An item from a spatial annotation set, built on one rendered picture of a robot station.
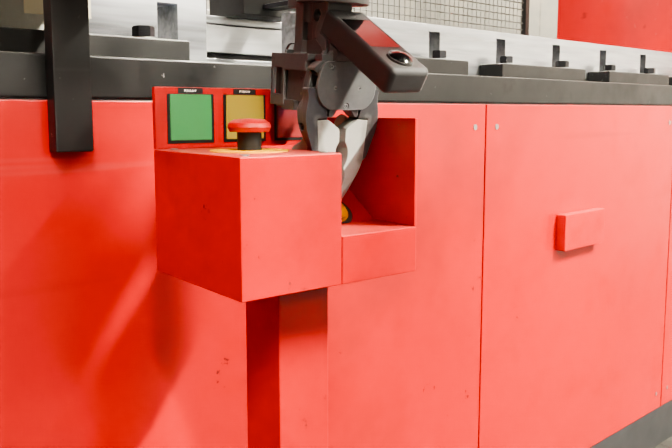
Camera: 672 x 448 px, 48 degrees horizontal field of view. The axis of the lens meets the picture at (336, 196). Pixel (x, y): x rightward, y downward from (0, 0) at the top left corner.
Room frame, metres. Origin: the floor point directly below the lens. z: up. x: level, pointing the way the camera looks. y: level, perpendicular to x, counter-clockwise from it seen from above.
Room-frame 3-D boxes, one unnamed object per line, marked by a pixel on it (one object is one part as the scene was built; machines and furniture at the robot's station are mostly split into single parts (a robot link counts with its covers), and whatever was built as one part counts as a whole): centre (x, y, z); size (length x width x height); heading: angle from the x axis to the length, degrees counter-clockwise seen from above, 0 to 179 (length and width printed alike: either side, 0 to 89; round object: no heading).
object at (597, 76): (1.79, -0.70, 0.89); 0.30 x 0.05 x 0.03; 132
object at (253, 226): (0.72, 0.05, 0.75); 0.20 x 0.16 x 0.18; 129
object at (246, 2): (1.36, 0.10, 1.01); 0.26 x 0.12 x 0.05; 42
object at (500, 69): (1.53, -0.40, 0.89); 0.30 x 0.05 x 0.03; 132
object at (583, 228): (1.46, -0.49, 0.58); 0.15 x 0.02 x 0.07; 132
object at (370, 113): (0.75, -0.02, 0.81); 0.05 x 0.02 x 0.09; 129
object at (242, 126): (0.69, 0.08, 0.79); 0.04 x 0.04 x 0.04
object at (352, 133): (0.77, 0.00, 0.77); 0.06 x 0.03 x 0.09; 39
